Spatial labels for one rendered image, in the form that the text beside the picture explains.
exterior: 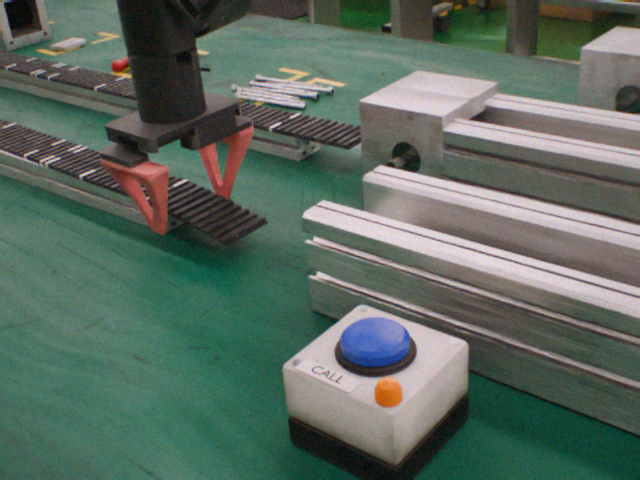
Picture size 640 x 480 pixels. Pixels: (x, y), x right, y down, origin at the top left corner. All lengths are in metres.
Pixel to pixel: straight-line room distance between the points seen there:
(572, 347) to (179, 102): 0.37
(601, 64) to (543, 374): 0.45
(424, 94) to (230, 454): 0.40
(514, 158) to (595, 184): 0.07
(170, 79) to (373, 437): 0.35
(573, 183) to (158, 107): 0.34
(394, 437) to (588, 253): 0.19
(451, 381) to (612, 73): 0.49
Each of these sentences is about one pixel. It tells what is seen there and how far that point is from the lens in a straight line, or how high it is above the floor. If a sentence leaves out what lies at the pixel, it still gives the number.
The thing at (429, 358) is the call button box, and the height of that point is 0.84.
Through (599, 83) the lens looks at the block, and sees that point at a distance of 0.92.
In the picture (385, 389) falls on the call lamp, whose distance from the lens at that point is 0.45.
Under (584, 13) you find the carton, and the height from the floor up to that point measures 0.04.
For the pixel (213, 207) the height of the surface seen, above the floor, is 0.81.
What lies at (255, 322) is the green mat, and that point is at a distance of 0.64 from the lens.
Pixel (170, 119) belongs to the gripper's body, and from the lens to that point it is 0.71.
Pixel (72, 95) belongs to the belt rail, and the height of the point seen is 0.79.
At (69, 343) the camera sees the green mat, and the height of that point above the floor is 0.78.
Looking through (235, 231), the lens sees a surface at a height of 0.80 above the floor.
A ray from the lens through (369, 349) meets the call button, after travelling 0.47.
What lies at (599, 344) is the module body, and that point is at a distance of 0.51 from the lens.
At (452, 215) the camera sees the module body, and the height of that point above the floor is 0.85.
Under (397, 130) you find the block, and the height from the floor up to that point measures 0.85.
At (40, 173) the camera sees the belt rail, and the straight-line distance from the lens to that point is 0.92.
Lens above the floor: 1.13
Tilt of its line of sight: 29 degrees down
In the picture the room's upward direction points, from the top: 5 degrees counter-clockwise
